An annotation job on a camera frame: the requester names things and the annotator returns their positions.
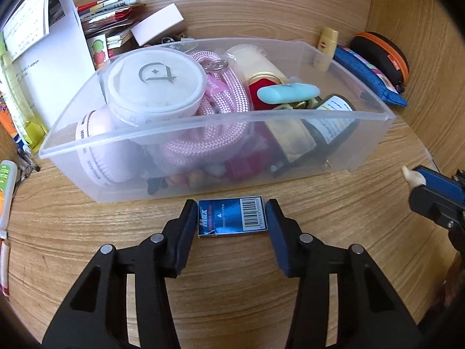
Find white paper sheets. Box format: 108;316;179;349
16;0;97;131

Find fruit sticker card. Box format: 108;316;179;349
89;34;110;70

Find pink braided rope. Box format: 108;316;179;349
153;51;253;175

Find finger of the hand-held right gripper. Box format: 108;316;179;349
415;165;465;203
409;185;465;231

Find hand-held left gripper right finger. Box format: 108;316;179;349
264;199;424;349

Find bowl of small trinkets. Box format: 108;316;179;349
143;31;198;49

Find light blue tube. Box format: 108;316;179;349
257;83;321;104

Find cream cylindrical jar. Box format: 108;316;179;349
225;44;289;84

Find white red packet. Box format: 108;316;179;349
0;240;10;299

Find red velvet pouch gold ribbon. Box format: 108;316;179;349
224;74;320;182

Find white round case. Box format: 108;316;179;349
105;46;208;128

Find dark glass bottle white label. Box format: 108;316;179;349
303;95;358;149

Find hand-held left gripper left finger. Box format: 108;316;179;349
42;199;199;349

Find wooden desktop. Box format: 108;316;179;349
0;0;447;349

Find green white tube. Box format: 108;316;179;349
0;160;19;238

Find blue patchwork pouch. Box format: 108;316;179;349
333;45;407;107

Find pale yellow tube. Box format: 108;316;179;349
316;26;339;71

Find stack of books and cards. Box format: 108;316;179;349
77;0;146;49

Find worn beige pad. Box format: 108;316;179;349
267;118;316;163

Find orange book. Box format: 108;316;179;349
0;87;22;146

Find black case orange zipper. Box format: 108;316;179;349
350;31;410;93

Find clear plastic bin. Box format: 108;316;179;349
38;37;396;204

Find small blue box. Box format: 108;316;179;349
196;195;270;238

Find clear ballpoint pen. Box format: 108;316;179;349
421;145;441;171

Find white round pouch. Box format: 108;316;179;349
76;110;146;186

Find small beige seashell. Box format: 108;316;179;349
401;165;425;190

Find black metal clips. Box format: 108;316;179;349
16;140;40;180

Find white cardboard box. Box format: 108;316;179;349
130;3;183;47

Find yellow-green clear bottle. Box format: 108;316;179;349
0;31;49;153

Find white paper receipt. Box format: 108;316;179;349
2;0;51;62

